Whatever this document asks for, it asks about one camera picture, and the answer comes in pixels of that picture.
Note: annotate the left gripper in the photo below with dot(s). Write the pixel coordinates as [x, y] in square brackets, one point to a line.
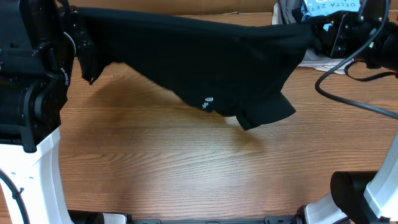
[66, 18]

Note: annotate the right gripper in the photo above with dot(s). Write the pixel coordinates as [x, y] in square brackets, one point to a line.
[344, 25]

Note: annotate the black t-shirt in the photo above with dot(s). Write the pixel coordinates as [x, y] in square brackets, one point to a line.
[229, 69]

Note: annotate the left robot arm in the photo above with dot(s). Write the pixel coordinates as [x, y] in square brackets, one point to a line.
[39, 41]

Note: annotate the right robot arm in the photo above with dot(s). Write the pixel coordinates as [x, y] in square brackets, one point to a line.
[328, 136]

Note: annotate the light blue folded shirt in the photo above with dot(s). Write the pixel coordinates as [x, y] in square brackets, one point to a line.
[312, 8]

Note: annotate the grey folded garment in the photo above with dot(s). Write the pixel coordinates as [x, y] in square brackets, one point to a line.
[289, 11]

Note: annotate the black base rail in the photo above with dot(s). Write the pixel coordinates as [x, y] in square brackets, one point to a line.
[211, 221]

